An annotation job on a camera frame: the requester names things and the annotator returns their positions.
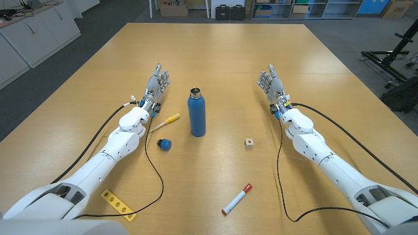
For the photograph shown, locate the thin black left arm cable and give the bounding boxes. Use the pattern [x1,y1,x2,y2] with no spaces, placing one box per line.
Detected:
[73,112,165,219]

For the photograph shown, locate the grey metal shelf unit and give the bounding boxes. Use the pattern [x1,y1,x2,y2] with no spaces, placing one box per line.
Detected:
[251,0,364,20]

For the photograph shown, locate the yellow handled screwdriver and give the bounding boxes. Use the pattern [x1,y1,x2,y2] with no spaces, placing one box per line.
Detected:
[149,112,182,133]

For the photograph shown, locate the cardboard box with print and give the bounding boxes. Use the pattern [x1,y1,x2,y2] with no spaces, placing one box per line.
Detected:
[380,0,415,20]

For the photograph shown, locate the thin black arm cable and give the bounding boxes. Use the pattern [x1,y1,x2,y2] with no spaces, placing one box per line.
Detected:
[276,114,390,228]
[73,112,165,219]

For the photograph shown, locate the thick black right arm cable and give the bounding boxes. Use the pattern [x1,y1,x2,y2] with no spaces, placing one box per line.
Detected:
[290,102,418,196]

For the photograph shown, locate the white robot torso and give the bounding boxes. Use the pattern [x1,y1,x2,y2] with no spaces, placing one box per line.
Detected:
[0,218,130,235]

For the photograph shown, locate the white table frame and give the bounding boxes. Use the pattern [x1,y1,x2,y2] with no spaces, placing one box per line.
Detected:
[148,0,212,20]

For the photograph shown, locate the large cardboard box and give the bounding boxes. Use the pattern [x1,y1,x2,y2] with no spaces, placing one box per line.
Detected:
[157,0,189,18]

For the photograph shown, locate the small cardboard box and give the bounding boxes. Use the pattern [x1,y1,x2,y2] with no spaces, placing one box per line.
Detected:
[291,4,310,20]

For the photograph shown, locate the black hard case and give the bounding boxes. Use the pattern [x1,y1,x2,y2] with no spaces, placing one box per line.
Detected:
[230,4,246,22]
[215,4,231,21]

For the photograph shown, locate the blue metal water bottle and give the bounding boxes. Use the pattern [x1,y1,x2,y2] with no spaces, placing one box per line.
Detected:
[187,87,207,138]

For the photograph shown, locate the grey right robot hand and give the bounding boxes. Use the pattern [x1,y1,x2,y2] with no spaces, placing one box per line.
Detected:
[256,63,291,105]

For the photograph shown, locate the white cabinet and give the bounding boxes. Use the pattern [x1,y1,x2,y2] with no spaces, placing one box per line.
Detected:
[0,0,82,91]

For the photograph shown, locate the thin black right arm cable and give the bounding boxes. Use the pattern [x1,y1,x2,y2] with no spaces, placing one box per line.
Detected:
[276,114,390,228]

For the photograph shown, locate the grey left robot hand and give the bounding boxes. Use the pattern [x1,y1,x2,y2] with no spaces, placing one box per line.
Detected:
[143,63,171,105]

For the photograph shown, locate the black metal stand frame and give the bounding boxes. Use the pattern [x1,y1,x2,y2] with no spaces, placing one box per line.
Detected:
[361,19,418,89]

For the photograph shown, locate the white marker with red cap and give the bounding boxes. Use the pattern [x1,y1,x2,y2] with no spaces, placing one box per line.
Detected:
[221,183,253,216]

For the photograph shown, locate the blue panel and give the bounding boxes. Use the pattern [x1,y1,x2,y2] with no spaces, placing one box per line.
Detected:
[357,0,381,15]

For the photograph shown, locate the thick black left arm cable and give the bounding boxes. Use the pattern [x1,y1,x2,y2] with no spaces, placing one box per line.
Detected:
[50,101,138,185]

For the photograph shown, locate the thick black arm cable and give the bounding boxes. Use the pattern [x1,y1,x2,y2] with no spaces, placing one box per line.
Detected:
[290,102,418,196]
[50,101,138,185]

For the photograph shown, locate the blue bottle cap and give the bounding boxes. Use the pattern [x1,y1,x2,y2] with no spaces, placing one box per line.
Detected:
[156,138,172,151]

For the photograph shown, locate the yellow perforated strip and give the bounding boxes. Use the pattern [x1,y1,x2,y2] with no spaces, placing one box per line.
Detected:
[100,189,137,223]

